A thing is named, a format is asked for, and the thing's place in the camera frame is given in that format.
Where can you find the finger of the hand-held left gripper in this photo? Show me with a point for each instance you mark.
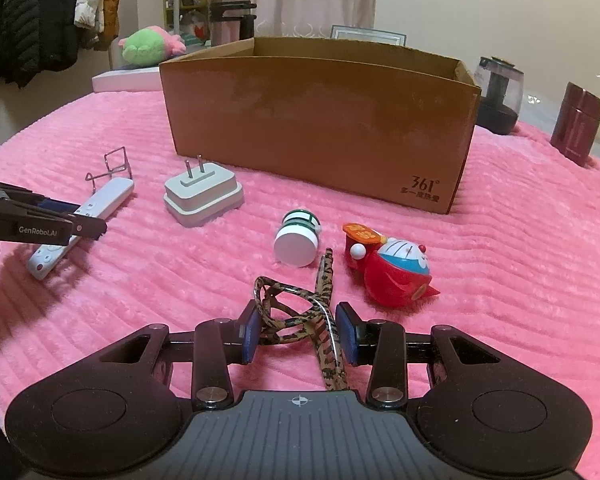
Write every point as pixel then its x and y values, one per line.
pixel 90 229
pixel 55 206

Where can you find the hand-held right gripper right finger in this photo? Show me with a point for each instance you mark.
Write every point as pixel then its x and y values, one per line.
pixel 347 335

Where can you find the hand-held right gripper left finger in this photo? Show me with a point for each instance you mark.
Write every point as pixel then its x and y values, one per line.
pixel 250 332

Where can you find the white remote control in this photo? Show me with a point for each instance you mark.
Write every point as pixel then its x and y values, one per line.
pixel 112 195

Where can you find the red and blue cat toy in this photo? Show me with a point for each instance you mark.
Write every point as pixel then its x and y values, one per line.
pixel 395 275

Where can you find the white two-pin charger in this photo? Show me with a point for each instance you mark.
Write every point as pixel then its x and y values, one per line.
pixel 200 195

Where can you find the brown cardboard box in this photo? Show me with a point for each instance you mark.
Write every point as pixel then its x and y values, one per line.
pixel 305 120

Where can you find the pink ribbed blanket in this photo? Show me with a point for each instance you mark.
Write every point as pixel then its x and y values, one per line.
pixel 130 310

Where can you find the blue and white flat box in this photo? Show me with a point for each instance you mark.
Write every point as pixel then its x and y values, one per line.
pixel 125 80

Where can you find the green and pink plush toy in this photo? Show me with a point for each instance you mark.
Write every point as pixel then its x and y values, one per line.
pixel 145 47

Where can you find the black puffer jacket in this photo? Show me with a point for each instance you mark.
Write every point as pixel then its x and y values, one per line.
pixel 25 20

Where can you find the brown jacket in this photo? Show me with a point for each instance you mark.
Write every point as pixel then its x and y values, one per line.
pixel 111 10

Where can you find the stainless steel thermos flask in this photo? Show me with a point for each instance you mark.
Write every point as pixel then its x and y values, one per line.
pixel 230 20

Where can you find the dark glass jar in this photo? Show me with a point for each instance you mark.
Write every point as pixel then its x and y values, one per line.
pixel 500 95

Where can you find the maroon tumbler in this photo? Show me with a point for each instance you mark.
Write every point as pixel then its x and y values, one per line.
pixel 575 125

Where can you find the silver picture frame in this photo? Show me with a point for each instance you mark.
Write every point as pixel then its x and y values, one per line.
pixel 367 35

